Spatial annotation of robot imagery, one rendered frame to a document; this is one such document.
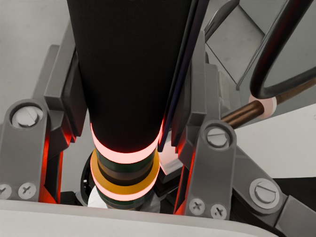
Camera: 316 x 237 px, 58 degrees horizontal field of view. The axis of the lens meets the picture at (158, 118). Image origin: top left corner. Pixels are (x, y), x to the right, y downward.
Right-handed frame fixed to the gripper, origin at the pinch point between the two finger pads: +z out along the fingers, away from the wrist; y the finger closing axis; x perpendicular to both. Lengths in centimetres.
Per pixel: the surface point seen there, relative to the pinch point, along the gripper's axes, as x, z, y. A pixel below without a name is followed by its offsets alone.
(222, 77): -45, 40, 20
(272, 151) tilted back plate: -42, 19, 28
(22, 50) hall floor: -159, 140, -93
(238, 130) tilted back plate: -47, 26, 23
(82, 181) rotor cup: -41.3, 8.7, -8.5
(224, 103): -46, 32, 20
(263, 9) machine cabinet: -137, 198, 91
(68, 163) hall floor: -160, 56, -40
